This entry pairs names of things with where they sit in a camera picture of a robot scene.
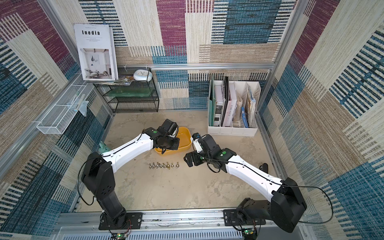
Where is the white wire wall basket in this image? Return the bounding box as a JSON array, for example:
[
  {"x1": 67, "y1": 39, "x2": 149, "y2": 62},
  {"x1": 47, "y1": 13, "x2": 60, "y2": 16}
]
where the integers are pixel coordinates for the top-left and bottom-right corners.
[{"x1": 37, "y1": 84, "x2": 94, "y2": 135}]

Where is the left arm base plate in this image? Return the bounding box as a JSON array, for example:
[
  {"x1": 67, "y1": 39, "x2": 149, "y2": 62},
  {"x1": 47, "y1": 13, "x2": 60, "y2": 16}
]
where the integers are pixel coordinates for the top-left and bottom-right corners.
[{"x1": 99, "y1": 212, "x2": 143, "y2": 231}]

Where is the black stapler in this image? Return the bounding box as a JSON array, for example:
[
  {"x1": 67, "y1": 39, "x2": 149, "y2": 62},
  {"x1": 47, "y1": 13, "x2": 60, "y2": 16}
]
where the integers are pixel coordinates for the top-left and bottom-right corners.
[{"x1": 259, "y1": 163, "x2": 269, "y2": 174}]

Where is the blue book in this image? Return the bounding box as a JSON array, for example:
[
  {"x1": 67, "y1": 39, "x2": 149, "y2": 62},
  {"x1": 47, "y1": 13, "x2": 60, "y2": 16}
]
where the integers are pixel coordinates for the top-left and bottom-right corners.
[{"x1": 241, "y1": 107, "x2": 249, "y2": 128}]

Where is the green folder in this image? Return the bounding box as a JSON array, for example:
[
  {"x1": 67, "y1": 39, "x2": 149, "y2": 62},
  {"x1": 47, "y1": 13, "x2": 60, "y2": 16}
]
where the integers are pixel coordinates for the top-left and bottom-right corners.
[{"x1": 208, "y1": 78, "x2": 215, "y2": 127}]

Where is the black binder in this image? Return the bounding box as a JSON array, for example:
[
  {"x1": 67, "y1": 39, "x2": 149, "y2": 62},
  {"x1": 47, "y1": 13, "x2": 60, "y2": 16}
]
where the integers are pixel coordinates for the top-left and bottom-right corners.
[{"x1": 221, "y1": 77, "x2": 229, "y2": 127}]

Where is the white round clock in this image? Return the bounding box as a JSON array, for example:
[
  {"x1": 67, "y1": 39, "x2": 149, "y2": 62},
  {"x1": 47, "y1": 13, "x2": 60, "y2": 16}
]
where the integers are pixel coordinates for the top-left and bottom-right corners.
[{"x1": 134, "y1": 70, "x2": 153, "y2": 82}]

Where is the green spray bottle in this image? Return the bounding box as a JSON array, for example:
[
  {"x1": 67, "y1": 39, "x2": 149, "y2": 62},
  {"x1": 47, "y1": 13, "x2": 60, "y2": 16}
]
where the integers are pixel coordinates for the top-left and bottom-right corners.
[{"x1": 98, "y1": 141, "x2": 111, "y2": 154}]

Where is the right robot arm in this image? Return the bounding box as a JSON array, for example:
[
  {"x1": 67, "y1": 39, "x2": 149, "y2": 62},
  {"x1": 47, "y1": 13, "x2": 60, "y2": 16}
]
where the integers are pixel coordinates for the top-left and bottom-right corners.
[{"x1": 184, "y1": 133, "x2": 307, "y2": 233}]

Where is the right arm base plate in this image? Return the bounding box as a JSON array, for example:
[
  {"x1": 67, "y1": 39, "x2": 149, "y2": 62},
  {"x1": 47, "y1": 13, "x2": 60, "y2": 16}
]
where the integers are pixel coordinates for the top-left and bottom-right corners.
[{"x1": 223, "y1": 209, "x2": 266, "y2": 227}]

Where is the yellow plastic storage box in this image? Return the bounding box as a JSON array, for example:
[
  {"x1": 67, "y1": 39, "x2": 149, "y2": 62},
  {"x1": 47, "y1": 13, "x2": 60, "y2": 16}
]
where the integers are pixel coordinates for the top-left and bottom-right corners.
[{"x1": 164, "y1": 127, "x2": 192, "y2": 156}]

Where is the black wire shelf rack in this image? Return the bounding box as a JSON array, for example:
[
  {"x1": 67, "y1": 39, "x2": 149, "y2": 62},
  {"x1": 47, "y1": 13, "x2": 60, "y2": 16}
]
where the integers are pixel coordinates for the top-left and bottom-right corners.
[{"x1": 94, "y1": 67, "x2": 160, "y2": 114}]

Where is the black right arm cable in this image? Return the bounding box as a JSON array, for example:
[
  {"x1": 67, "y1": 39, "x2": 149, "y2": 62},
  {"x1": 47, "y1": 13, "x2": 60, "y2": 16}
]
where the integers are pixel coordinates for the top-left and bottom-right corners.
[{"x1": 206, "y1": 157, "x2": 334, "y2": 225}]

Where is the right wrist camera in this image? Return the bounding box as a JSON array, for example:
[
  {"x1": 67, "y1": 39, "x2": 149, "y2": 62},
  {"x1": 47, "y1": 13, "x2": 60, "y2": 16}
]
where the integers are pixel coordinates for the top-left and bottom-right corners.
[{"x1": 191, "y1": 133, "x2": 203, "y2": 154}]

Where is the white file organizer box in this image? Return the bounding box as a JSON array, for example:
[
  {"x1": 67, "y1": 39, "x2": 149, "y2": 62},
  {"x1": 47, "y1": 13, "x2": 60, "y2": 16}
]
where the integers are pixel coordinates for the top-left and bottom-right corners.
[{"x1": 208, "y1": 80, "x2": 261, "y2": 137}]

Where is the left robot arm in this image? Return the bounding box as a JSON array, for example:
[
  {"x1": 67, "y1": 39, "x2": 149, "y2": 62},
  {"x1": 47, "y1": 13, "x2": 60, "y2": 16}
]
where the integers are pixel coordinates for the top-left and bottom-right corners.
[{"x1": 78, "y1": 119, "x2": 180, "y2": 230}]

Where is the Inedia white magazine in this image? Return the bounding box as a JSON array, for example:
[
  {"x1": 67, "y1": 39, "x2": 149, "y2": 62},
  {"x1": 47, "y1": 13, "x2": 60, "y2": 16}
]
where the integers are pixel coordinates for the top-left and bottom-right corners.
[{"x1": 74, "y1": 24, "x2": 119, "y2": 82}]

